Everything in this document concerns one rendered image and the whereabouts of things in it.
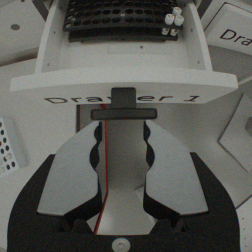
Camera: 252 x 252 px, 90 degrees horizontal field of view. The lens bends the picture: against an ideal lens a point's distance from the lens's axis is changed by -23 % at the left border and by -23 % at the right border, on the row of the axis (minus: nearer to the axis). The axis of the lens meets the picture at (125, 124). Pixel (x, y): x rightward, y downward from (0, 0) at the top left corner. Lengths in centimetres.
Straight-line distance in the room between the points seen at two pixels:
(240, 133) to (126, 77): 127
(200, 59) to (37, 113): 34
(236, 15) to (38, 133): 46
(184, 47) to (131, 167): 92
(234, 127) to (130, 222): 107
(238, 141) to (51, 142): 127
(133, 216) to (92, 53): 112
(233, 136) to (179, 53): 110
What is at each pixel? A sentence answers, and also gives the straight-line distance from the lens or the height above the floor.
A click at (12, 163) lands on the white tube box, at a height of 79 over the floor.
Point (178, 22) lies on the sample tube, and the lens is 25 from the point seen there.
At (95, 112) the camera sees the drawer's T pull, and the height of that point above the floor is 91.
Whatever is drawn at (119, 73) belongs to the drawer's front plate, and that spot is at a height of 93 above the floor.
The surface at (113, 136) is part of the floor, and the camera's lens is 109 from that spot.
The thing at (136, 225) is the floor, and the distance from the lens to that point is 128.
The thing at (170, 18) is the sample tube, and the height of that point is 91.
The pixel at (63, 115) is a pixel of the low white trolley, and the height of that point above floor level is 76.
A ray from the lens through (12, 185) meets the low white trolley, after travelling 45.
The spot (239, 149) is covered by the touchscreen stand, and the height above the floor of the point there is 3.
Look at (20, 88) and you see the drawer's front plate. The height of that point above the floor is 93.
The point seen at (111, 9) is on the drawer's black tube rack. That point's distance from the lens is 26.
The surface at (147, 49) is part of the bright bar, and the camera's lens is 28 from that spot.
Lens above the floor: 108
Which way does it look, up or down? 86 degrees down
